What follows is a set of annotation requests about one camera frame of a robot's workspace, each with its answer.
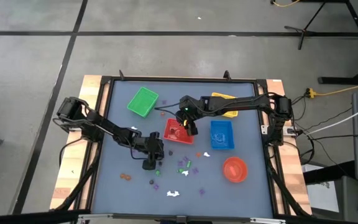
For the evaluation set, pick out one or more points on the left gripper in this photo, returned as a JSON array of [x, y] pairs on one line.
[[154, 146]]

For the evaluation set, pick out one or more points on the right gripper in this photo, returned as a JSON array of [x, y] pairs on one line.
[[188, 117]]

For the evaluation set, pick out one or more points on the green plastic skeleton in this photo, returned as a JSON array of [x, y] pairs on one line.
[[158, 172], [188, 163], [181, 170]]

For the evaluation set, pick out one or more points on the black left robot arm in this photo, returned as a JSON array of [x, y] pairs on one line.
[[104, 126]]

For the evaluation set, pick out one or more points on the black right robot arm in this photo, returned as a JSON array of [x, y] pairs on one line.
[[244, 102]]

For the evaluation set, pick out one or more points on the red plastic basket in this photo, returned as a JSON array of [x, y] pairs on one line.
[[183, 138]]

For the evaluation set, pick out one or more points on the yellow plastic basket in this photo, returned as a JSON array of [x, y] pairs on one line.
[[230, 114]]

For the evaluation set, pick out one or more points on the blue plastic basket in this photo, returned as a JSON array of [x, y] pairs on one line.
[[230, 146]]

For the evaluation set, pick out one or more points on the silver aluminium crossbar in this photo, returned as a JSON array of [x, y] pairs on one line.
[[135, 216]]

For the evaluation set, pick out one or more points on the green plastic basket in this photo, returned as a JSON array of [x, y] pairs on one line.
[[142, 102]]

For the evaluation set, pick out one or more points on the orange plastic bowl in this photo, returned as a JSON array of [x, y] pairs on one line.
[[242, 169]]

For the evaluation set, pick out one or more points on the white power adapter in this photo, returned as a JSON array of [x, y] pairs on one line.
[[287, 131]]

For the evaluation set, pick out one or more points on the white box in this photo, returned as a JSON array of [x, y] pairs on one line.
[[319, 196]]

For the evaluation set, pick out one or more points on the black metal beam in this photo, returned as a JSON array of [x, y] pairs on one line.
[[328, 174]]

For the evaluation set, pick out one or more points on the black tripod stand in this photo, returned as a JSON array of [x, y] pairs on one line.
[[303, 35]]

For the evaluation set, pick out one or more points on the black aluminium table frame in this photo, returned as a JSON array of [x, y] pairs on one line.
[[182, 78]]

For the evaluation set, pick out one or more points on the black desk leg frame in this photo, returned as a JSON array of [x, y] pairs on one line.
[[337, 81]]

